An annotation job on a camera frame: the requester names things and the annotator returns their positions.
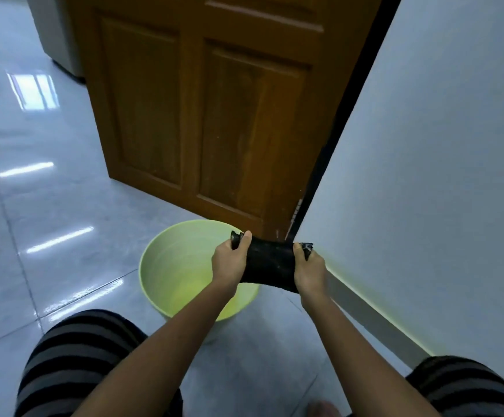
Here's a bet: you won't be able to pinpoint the person's right hand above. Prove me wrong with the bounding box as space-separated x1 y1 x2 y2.
292 243 329 302

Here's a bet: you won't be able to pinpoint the person's left hand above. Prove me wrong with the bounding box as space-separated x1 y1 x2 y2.
211 231 253 297

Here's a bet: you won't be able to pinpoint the black cleaning cloth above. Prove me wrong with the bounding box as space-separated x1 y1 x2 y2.
230 231 314 294

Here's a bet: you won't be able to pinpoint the grey baseboard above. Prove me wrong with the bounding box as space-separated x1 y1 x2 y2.
325 269 431 370

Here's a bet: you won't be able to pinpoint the person's left forearm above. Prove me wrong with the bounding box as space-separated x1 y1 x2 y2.
71 281 238 417

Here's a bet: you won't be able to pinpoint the person's right forearm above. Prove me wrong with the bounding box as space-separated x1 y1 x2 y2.
299 292 431 417

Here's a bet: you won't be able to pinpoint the light green plastic bucket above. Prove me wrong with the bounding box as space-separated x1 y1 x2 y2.
138 219 260 323

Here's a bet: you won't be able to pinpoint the brown wooden door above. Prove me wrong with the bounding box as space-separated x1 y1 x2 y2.
63 0 383 242

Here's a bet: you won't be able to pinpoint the black grey striped shorts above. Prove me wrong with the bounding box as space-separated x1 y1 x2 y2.
14 309 504 417

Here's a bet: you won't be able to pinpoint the grey cabinet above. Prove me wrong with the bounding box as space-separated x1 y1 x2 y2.
25 0 86 83

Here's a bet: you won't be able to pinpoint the black door frame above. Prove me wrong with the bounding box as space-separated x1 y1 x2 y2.
286 0 405 242

